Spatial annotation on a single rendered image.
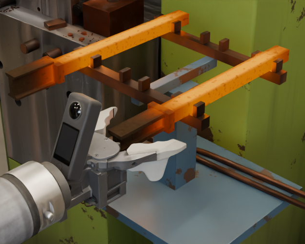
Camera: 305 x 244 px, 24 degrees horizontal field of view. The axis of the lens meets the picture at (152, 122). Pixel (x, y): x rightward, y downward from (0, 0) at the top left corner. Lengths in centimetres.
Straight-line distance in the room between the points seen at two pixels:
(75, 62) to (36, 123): 62
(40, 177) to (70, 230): 104
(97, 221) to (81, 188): 85
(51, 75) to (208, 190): 38
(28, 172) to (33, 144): 97
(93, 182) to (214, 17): 69
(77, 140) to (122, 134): 9
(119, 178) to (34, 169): 15
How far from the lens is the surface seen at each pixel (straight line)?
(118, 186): 102
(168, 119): 106
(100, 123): 105
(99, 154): 98
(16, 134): 194
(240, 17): 153
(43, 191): 92
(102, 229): 184
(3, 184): 92
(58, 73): 121
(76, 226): 193
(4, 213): 89
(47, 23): 167
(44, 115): 180
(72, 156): 95
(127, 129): 102
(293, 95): 181
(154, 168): 102
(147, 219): 129
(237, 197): 135
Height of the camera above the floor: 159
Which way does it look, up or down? 32 degrees down
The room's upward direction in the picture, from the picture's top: straight up
